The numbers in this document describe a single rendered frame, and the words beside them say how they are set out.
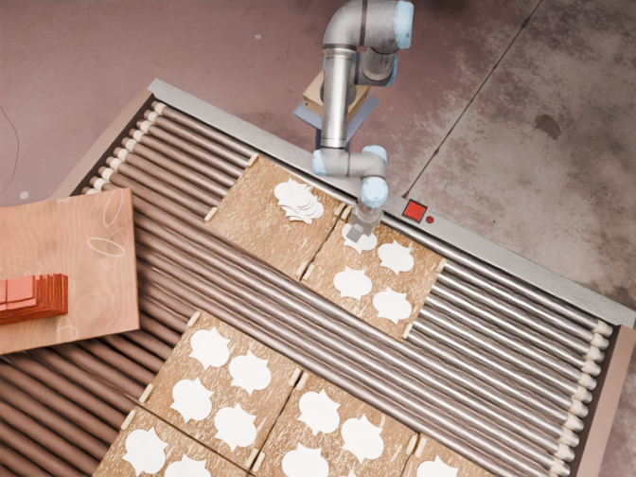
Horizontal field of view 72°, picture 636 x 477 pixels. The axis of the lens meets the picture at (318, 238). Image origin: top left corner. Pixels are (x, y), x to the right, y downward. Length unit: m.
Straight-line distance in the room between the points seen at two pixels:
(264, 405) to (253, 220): 0.64
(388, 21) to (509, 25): 2.55
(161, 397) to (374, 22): 1.30
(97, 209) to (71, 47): 2.15
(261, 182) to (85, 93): 1.94
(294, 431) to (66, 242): 0.98
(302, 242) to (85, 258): 0.73
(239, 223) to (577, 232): 2.13
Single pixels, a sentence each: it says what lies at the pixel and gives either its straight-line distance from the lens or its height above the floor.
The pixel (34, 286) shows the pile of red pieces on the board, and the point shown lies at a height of 1.21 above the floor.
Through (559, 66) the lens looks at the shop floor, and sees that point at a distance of 3.71.
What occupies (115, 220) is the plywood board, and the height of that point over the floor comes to 1.04.
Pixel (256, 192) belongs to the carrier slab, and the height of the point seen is 0.94.
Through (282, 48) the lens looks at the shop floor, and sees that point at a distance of 3.35.
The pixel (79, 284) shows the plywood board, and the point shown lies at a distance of 1.64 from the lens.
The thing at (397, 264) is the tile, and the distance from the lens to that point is 1.61.
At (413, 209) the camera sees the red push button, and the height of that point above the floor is 0.93.
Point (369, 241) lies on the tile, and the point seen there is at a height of 0.95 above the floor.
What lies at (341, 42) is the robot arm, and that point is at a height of 1.51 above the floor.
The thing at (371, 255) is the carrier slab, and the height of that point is 0.94.
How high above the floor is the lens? 2.46
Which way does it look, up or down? 70 degrees down
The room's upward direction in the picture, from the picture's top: 4 degrees clockwise
